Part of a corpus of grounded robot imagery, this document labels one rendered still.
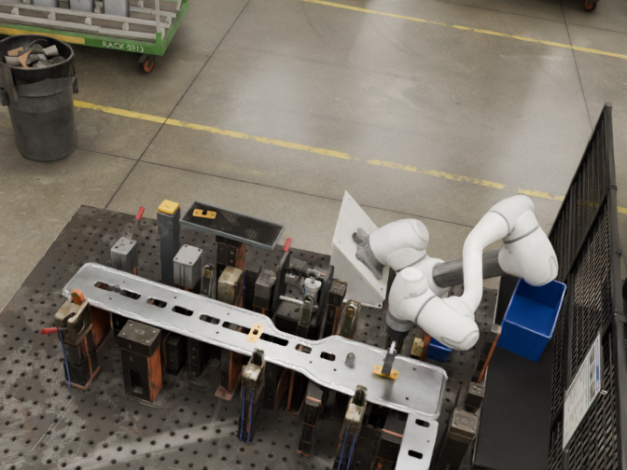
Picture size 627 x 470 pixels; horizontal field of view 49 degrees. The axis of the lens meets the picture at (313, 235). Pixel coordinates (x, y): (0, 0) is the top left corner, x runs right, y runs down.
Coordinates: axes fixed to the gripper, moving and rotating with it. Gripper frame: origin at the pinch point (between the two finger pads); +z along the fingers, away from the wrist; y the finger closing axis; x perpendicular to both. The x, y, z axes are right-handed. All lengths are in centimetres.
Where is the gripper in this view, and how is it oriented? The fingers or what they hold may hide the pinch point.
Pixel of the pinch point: (387, 364)
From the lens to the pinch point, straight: 234.7
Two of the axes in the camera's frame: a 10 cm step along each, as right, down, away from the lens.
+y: 3.0, -5.9, 7.5
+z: -1.1, 7.6, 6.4
